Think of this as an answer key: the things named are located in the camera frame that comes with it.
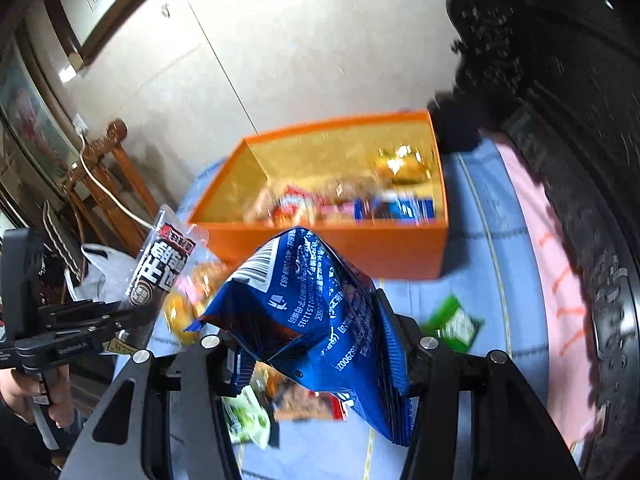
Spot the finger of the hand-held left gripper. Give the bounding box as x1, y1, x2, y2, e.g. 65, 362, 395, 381
47, 299, 161, 342

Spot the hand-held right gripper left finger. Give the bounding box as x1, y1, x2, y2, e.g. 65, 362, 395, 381
60, 332, 251, 480

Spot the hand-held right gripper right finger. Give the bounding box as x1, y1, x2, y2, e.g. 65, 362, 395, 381
375, 290, 583, 480

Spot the black white snack packet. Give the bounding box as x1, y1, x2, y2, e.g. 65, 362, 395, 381
125, 207, 211, 321

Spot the blue snack packet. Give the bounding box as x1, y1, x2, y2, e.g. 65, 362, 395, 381
185, 226, 416, 447

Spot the orange cardboard box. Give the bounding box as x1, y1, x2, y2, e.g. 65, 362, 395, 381
187, 108, 449, 281

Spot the pile of assorted snacks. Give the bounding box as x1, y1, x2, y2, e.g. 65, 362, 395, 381
242, 145, 436, 226

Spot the person's left hand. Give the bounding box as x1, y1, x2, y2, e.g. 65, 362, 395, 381
0, 362, 76, 428

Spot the white plastic bag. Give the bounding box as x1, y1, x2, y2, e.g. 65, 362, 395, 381
65, 243, 151, 306

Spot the yellow snack packet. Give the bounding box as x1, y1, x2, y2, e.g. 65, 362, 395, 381
162, 291, 210, 347

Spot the green white snack packet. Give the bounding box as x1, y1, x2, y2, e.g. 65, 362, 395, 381
222, 390, 271, 448

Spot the orange snack packet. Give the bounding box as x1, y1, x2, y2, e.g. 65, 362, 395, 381
250, 360, 351, 422

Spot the brown wooden chair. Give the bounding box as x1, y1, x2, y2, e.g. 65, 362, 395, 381
62, 119, 161, 256

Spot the pink bed sheet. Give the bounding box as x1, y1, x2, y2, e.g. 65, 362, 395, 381
480, 130, 601, 461

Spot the large framed picture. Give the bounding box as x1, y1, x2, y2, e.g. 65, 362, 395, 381
0, 35, 86, 201

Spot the dark carved wooden headboard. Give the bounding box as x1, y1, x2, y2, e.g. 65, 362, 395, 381
430, 0, 640, 480

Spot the white cable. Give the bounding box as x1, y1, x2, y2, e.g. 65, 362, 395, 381
77, 130, 157, 230

